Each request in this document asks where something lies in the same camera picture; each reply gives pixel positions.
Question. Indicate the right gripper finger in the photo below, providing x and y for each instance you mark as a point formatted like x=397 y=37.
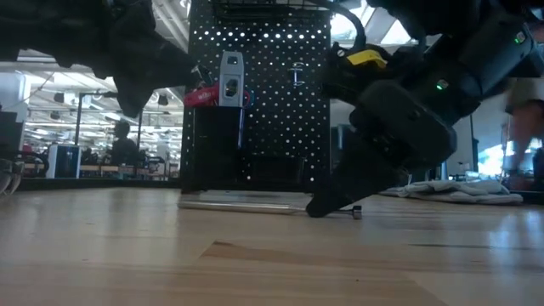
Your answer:
x=353 y=183

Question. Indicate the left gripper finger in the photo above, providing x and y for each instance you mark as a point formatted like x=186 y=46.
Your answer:
x=183 y=68

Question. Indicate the small grey spirit level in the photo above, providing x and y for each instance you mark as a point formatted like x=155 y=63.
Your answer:
x=231 y=78

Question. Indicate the silver metal rod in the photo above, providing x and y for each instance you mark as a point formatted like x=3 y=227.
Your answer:
x=238 y=207

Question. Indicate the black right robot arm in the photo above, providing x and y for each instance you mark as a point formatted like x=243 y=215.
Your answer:
x=480 y=55

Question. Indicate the silver double peg hook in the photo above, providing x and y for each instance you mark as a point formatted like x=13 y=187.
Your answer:
x=296 y=74

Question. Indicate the short black plastic bin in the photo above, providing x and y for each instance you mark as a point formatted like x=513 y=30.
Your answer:
x=276 y=170

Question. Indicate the tall black plastic bin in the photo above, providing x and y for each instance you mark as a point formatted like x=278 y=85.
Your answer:
x=212 y=144

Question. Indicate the person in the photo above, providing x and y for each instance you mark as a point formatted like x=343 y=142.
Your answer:
x=527 y=123
x=123 y=149

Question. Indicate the grey folded cloth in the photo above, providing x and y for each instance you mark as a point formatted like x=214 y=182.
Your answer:
x=463 y=191

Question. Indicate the black metal pegboard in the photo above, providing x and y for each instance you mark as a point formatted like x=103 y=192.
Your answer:
x=289 y=106

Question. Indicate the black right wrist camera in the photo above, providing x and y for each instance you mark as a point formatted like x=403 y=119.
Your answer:
x=353 y=76

